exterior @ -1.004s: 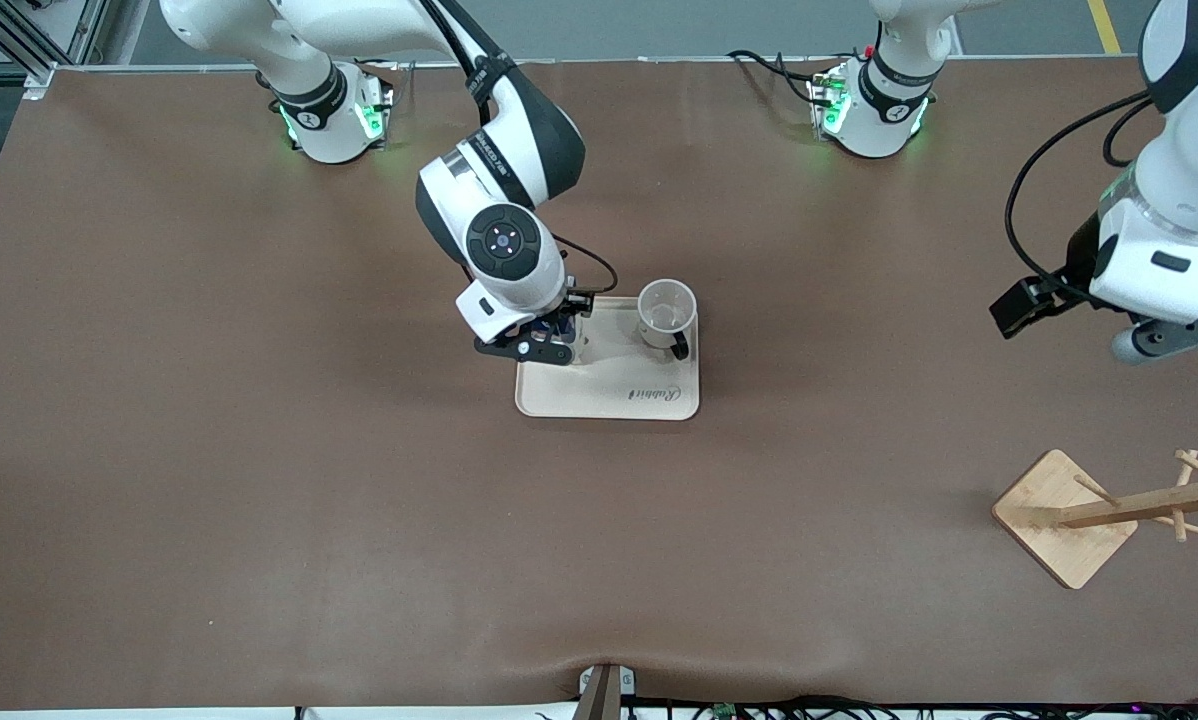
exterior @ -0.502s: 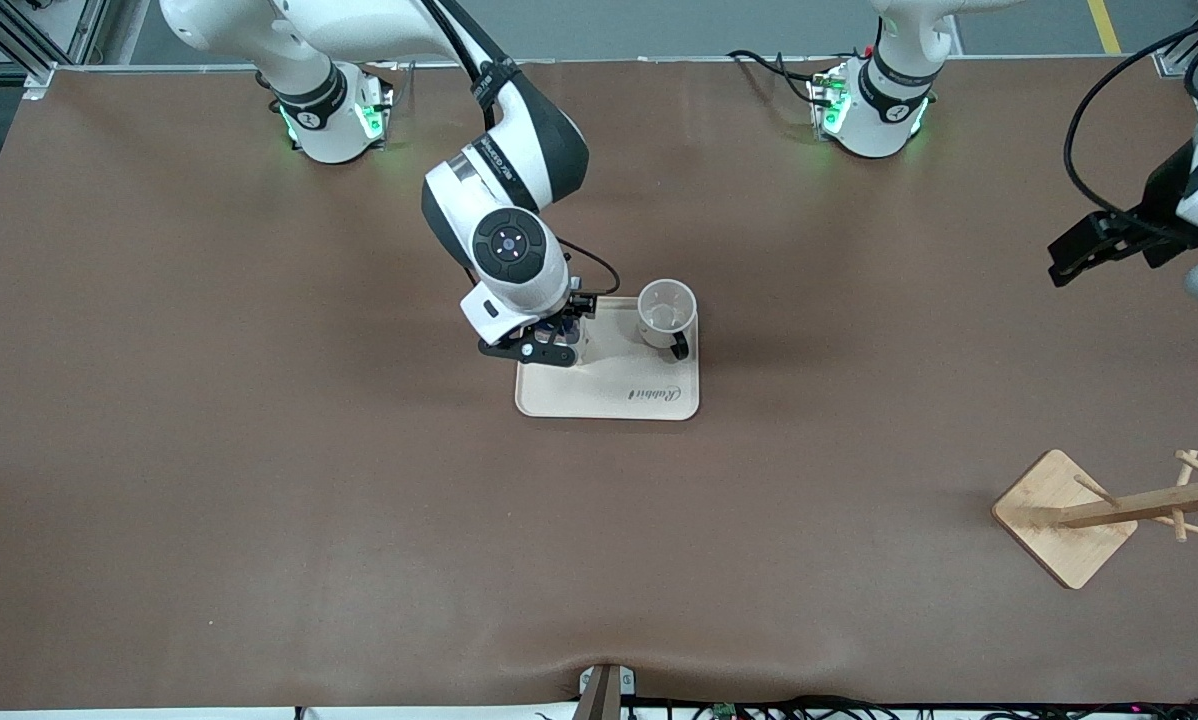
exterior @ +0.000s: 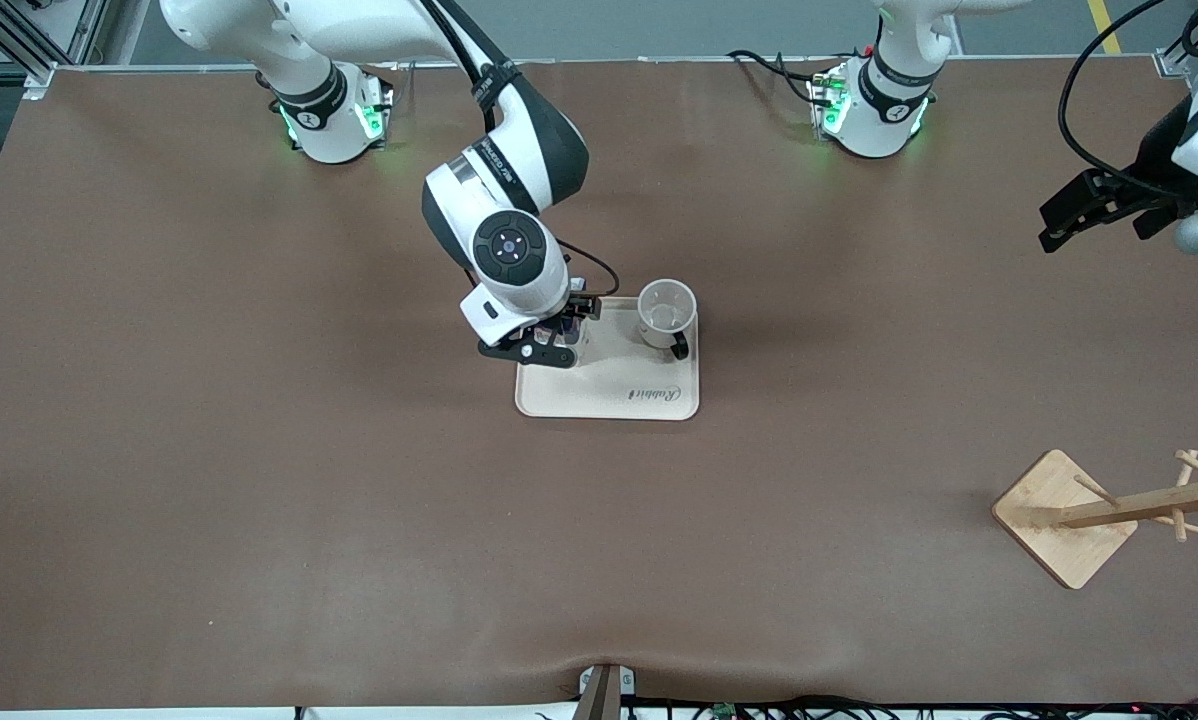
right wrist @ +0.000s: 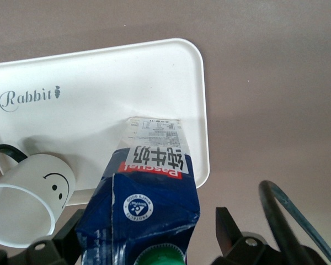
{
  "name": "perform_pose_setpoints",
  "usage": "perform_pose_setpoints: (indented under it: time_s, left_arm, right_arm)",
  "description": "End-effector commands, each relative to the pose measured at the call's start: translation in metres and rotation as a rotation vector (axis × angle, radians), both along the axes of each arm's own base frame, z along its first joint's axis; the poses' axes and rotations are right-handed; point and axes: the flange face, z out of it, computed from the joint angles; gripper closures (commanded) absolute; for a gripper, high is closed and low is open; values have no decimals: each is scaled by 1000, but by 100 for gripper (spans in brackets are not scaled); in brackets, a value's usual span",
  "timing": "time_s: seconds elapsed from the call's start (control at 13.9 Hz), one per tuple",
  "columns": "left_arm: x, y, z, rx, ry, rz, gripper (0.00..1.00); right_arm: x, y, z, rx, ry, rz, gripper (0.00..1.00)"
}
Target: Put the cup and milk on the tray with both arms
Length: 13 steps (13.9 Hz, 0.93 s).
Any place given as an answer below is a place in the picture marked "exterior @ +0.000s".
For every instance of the brown table cover mat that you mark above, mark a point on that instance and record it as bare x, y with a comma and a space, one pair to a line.
359, 550

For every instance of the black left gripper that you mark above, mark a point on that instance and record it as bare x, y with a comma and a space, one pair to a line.
1152, 186

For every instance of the small green circuit board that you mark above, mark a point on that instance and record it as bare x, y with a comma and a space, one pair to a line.
725, 711

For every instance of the blue white milk carton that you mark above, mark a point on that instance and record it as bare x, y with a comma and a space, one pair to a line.
571, 332

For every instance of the cream rectangular rabbit tray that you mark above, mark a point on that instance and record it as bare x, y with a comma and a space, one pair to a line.
609, 385

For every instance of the wooden mug rack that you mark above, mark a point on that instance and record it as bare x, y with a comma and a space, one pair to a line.
1059, 545

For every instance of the white smiley face mug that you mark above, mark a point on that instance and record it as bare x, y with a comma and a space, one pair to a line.
667, 305

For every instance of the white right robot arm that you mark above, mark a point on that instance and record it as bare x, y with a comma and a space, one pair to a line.
509, 150

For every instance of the metal corner bracket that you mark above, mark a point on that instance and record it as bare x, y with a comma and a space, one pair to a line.
1174, 65

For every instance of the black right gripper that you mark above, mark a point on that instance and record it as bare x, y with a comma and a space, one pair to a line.
576, 305

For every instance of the aluminium frame profile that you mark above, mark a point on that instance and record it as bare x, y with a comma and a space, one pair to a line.
19, 45

